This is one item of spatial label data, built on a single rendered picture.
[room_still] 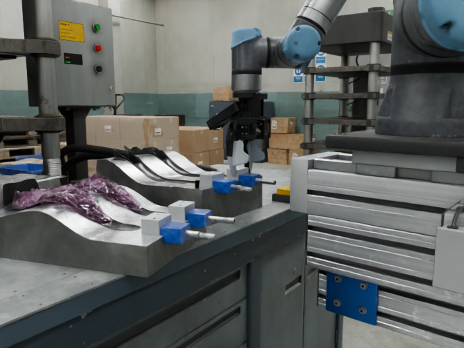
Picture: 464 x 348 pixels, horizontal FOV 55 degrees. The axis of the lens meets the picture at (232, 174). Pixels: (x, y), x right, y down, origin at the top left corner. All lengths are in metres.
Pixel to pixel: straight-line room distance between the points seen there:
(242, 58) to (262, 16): 7.69
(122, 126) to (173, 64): 5.05
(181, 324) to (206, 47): 8.66
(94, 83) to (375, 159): 1.40
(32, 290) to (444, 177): 0.62
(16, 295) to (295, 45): 0.69
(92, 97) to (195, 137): 3.94
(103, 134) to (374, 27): 3.21
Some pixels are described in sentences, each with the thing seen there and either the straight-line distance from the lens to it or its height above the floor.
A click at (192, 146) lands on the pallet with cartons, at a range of 5.72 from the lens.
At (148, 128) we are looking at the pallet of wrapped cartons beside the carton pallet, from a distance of 4.96.
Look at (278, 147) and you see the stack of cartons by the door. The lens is 8.01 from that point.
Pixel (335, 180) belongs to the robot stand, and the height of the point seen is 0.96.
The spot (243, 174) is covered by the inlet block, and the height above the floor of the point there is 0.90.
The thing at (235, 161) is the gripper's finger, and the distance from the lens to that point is 1.10.
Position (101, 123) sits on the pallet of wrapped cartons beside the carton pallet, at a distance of 5.40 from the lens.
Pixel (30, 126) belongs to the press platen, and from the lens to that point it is 1.60.
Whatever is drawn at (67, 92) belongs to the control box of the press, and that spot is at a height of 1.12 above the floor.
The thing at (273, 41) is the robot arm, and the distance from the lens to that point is 1.11.
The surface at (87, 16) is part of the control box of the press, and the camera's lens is 1.90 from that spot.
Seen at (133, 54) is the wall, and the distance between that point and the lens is 9.96.
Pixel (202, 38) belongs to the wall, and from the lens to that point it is 9.57.
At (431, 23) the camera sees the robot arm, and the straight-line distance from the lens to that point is 0.54.
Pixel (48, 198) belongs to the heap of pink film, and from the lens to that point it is 0.90.
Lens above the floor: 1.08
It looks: 9 degrees down
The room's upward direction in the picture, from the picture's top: straight up
